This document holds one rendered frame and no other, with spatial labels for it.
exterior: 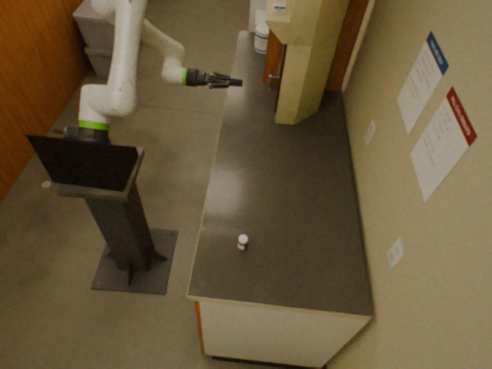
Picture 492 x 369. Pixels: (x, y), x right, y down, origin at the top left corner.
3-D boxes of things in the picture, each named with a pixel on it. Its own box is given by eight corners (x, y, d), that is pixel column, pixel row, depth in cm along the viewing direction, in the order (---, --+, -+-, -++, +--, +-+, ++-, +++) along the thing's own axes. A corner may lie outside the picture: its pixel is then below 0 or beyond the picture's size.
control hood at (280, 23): (288, 12, 180) (291, -8, 173) (288, 45, 160) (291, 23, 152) (266, 10, 180) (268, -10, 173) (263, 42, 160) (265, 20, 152)
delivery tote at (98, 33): (140, 24, 380) (135, -8, 355) (124, 53, 342) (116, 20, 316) (103, 20, 381) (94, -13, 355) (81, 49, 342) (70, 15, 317)
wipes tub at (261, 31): (272, 45, 250) (275, 24, 238) (271, 54, 242) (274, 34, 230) (254, 43, 250) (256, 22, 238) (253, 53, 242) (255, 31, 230)
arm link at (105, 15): (100, 7, 141) (107, -21, 142) (82, 11, 148) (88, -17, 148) (135, 31, 156) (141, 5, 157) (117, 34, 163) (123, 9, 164)
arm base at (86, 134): (43, 135, 150) (44, 121, 150) (66, 138, 165) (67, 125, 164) (98, 143, 146) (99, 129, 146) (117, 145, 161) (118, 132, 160)
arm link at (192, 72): (189, 80, 192) (186, 91, 186) (188, 61, 182) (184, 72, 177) (200, 81, 191) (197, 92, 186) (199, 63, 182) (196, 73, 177)
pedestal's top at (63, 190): (59, 196, 161) (56, 191, 158) (83, 147, 181) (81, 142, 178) (128, 201, 161) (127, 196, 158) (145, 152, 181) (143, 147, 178)
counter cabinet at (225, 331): (307, 133, 332) (331, 45, 263) (316, 371, 202) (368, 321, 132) (237, 126, 333) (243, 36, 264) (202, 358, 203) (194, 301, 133)
